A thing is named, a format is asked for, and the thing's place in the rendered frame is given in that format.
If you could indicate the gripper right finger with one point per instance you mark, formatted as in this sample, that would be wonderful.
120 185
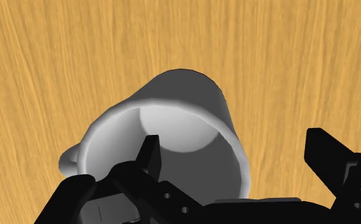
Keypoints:
332 155

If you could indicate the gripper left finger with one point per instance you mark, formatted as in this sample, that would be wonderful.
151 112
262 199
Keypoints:
143 183

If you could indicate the white mug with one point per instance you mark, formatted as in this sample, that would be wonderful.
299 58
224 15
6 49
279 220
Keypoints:
180 124

